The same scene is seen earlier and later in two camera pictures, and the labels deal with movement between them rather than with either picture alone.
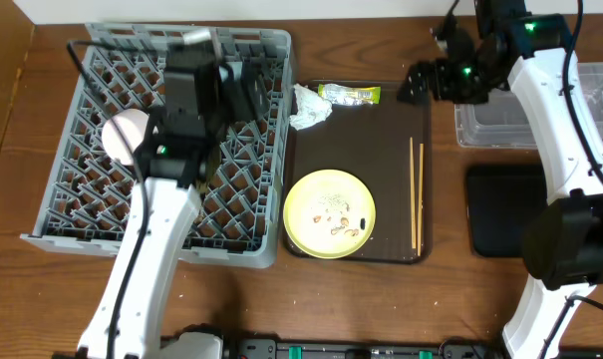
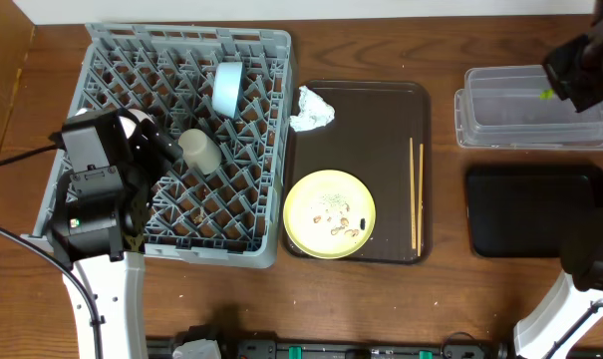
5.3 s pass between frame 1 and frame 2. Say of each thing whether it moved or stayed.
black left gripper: moved
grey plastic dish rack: stayed
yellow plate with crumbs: stayed
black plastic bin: stayed
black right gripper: moved
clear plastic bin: stayed
